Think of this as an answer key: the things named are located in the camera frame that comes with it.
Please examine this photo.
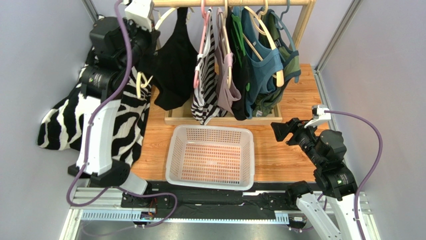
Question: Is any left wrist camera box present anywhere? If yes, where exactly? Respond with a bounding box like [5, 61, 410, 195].
[123, 0, 154, 32]

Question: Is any mauve tank top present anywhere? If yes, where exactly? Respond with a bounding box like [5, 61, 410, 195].
[215, 8, 241, 115]

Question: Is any wooden clothes rack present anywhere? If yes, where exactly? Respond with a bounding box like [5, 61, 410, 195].
[154, 0, 316, 126]

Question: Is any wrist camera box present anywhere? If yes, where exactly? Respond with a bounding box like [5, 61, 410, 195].
[304, 104, 332, 129]
[123, 0, 154, 32]

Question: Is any zebra print blanket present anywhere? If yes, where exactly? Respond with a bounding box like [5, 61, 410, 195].
[36, 68, 152, 165]

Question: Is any teal hanger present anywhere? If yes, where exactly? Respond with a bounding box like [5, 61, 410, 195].
[271, 0, 299, 54]

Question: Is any pink hanger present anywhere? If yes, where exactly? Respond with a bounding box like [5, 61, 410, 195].
[193, 0, 210, 89]

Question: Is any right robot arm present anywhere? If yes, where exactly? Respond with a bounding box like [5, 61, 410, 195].
[271, 118, 371, 240]

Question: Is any striped tank top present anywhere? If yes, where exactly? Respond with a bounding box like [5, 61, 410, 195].
[190, 8, 227, 125]

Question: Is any black tank top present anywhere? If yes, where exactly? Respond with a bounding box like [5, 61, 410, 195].
[150, 7, 198, 111]

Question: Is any blue tank top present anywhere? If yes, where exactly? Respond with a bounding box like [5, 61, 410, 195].
[232, 6, 284, 119]

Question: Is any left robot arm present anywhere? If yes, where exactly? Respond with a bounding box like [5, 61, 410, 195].
[67, 16, 160, 195]

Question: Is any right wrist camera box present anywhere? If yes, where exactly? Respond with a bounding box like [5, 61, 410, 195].
[304, 104, 332, 129]

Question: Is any cream hanger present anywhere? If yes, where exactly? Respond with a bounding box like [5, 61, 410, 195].
[135, 7, 178, 99]

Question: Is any white plastic basket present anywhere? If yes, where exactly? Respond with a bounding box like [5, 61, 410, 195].
[165, 124, 255, 191]

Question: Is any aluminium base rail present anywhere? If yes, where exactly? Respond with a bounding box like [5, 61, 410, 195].
[59, 181, 382, 240]

